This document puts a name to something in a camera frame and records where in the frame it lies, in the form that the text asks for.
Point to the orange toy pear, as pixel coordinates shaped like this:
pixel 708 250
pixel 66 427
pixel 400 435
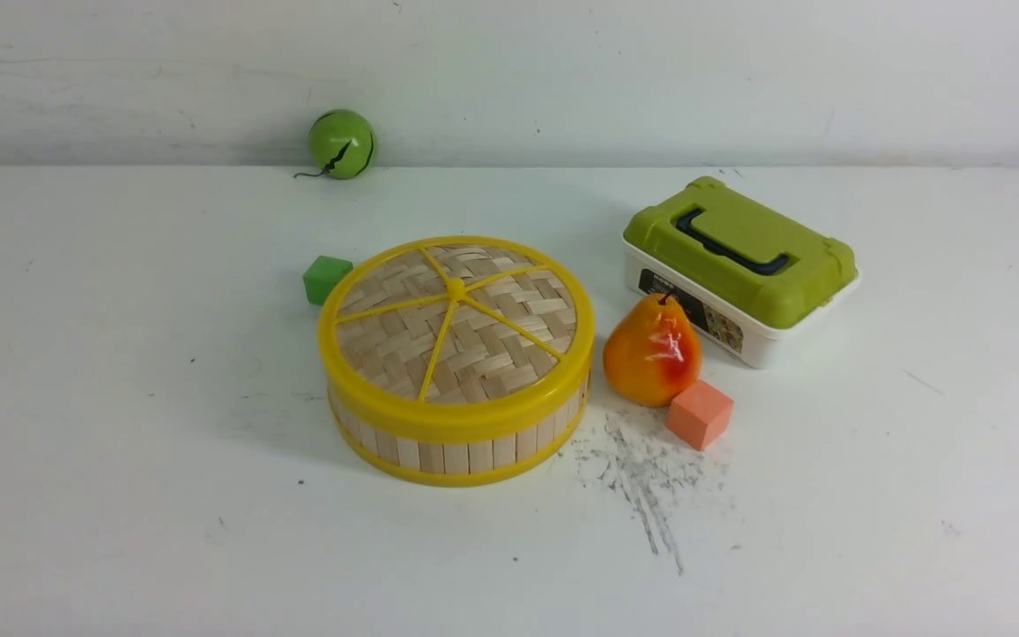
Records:
pixel 654 353

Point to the green ball with stem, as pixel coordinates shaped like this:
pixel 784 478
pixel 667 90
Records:
pixel 342 143

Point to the orange foam cube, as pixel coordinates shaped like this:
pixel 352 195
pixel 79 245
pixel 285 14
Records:
pixel 699 415

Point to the yellow bamboo steamer basket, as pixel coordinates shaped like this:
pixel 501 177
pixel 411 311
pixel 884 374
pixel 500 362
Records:
pixel 469 464

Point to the yellow woven bamboo steamer lid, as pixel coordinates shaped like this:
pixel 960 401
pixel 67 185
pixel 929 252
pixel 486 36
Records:
pixel 459 339

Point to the green foam cube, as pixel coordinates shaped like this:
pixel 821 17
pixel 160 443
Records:
pixel 322 276

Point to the green lidded white plastic box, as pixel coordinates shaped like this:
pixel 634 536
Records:
pixel 755 282

